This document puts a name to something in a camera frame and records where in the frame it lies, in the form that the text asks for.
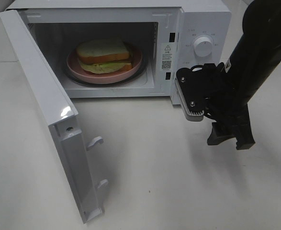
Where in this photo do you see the pink round plate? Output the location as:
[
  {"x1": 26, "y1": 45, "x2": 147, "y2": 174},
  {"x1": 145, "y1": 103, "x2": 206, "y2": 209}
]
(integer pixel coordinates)
[{"x1": 66, "y1": 43, "x2": 144, "y2": 84}]

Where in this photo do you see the white timer knob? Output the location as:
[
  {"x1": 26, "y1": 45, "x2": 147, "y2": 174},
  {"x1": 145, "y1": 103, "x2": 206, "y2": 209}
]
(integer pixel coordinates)
[{"x1": 192, "y1": 67, "x2": 202, "y2": 72}]

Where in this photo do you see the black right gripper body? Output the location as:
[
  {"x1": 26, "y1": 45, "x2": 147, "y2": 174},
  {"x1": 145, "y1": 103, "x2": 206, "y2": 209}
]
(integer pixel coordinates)
[{"x1": 203, "y1": 63, "x2": 249, "y2": 134}]

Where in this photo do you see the white microwave door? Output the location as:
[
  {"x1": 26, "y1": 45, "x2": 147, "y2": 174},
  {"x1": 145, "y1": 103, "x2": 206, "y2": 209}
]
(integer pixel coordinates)
[{"x1": 0, "y1": 10, "x2": 108, "y2": 223}]

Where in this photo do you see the white warning label sticker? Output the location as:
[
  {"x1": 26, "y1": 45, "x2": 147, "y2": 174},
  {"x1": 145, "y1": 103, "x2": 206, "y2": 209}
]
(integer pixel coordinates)
[{"x1": 160, "y1": 43, "x2": 175, "y2": 71}]

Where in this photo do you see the glass microwave turntable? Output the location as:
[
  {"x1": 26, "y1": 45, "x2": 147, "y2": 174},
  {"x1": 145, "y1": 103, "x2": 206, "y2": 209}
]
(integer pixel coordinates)
[{"x1": 62, "y1": 58, "x2": 147, "y2": 87}]

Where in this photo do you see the sandwich with lettuce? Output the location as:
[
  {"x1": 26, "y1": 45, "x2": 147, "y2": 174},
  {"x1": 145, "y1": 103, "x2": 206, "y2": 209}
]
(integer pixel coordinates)
[{"x1": 76, "y1": 38, "x2": 133, "y2": 74}]

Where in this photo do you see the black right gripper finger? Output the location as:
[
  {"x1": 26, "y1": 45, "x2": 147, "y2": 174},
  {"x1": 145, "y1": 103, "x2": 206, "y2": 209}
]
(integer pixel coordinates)
[
  {"x1": 207, "y1": 122, "x2": 234, "y2": 146},
  {"x1": 232, "y1": 123, "x2": 255, "y2": 150}
]

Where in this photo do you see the white microwave oven body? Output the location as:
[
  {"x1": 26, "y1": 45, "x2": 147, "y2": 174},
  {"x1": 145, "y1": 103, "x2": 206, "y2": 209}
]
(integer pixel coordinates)
[{"x1": 5, "y1": 0, "x2": 231, "y2": 104}]

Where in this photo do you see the white upper power knob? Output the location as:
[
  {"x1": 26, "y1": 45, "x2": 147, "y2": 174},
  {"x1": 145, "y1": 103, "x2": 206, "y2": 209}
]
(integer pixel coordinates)
[{"x1": 193, "y1": 34, "x2": 213, "y2": 57}]

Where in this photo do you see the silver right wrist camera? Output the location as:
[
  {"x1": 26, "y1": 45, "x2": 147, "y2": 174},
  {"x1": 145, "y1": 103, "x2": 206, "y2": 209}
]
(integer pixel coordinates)
[{"x1": 175, "y1": 65, "x2": 205, "y2": 122}]

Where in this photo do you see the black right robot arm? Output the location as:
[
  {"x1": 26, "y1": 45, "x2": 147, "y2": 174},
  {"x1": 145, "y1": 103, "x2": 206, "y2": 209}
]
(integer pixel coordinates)
[{"x1": 205, "y1": 0, "x2": 281, "y2": 150}]

